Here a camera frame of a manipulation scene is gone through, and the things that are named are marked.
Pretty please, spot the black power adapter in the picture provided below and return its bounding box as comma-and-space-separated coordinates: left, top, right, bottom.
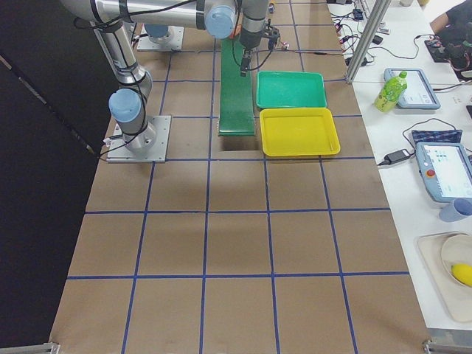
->
382, 149, 411, 165

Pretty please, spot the near teach pendant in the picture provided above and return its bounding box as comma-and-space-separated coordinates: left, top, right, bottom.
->
415, 142, 471, 203

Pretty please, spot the green plastic tray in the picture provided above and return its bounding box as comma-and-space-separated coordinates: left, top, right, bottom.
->
256, 71, 327, 109

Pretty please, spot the far teach pendant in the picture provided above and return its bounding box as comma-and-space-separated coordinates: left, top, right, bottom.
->
383, 68, 441, 111

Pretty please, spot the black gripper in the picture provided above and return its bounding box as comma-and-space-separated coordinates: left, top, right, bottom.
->
240, 24, 280, 77

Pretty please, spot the beige plate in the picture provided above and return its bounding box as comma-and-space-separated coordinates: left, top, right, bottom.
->
440, 235, 471, 288

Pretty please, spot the blue plaid cloth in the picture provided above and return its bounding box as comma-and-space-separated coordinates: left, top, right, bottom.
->
411, 129, 462, 152

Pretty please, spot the green tea bottle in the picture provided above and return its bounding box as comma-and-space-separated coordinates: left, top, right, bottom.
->
374, 71, 407, 113

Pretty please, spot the beige serving tray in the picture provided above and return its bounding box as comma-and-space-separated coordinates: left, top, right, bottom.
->
417, 232, 471, 323

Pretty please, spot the aluminium frame post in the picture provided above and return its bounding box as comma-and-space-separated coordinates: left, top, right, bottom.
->
345, 0, 391, 83

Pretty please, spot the yellow plastic tray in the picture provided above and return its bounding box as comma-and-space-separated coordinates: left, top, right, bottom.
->
260, 108, 341, 157

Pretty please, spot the yellow toy banana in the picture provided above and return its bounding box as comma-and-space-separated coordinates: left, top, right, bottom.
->
451, 263, 472, 287

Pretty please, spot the blue plastic cup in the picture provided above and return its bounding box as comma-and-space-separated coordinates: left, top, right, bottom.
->
439, 198, 472, 222

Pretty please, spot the teach pendant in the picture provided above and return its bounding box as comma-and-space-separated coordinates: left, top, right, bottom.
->
415, 142, 471, 203
383, 68, 441, 111

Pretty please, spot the green conveyor belt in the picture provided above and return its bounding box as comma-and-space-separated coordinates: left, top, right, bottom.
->
218, 39, 255, 136

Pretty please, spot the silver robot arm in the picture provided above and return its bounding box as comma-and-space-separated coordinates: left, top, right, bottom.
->
62, 1, 268, 162
142, 1, 280, 77

